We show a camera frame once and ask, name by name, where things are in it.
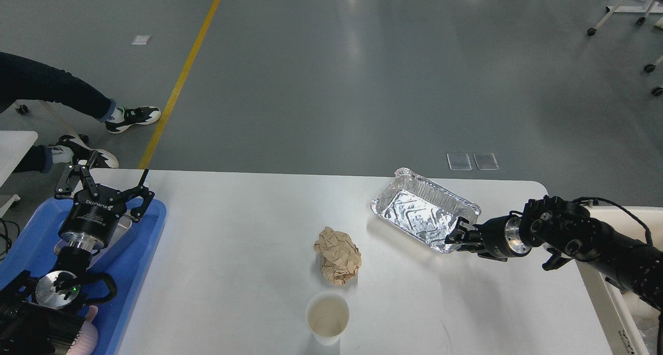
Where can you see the pink ribbed mug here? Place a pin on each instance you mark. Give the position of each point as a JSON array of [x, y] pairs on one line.
[[87, 338]]

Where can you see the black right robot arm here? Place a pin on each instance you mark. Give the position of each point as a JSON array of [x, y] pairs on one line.
[[567, 230]]

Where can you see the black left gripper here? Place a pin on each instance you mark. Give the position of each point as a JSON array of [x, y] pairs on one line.
[[97, 209]]

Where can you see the brown paper ball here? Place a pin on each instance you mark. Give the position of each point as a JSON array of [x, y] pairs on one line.
[[341, 259]]

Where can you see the white rolling cart frame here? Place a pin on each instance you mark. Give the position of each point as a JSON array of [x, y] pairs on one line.
[[648, 7]]

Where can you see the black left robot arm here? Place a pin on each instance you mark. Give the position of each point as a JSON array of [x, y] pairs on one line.
[[72, 277]]

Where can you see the person in black sweater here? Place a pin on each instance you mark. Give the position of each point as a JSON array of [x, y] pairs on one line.
[[26, 79]]

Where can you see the clear floor plate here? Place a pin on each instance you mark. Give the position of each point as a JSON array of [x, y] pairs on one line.
[[459, 162], [486, 161]]

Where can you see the white bin at right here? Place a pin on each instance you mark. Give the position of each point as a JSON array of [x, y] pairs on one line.
[[629, 324]]

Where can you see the right clear floor plate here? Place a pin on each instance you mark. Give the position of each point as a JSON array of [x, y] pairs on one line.
[[486, 161]]

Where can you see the left clear floor plate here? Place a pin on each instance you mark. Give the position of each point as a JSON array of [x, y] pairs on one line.
[[459, 162]]

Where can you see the blue plastic tray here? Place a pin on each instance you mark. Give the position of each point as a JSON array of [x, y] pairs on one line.
[[127, 262]]

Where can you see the aluminium foil tray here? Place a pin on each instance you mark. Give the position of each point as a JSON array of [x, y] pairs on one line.
[[423, 209]]

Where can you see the square stainless steel tray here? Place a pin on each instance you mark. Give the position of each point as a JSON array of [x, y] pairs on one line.
[[102, 257]]

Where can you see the white side table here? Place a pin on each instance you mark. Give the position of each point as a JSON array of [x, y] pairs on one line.
[[14, 145]]

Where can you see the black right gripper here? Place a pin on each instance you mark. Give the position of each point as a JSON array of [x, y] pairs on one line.
[[501, 238]]

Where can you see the white paper cup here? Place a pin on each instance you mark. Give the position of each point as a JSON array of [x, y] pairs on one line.
[[327, 316]]

